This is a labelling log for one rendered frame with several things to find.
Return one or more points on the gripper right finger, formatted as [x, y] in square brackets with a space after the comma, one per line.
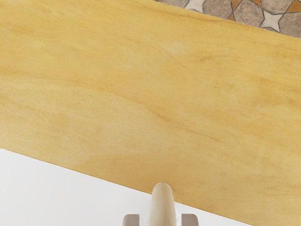
[189, 220]

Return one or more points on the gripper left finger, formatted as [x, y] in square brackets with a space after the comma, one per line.
[130, 220]

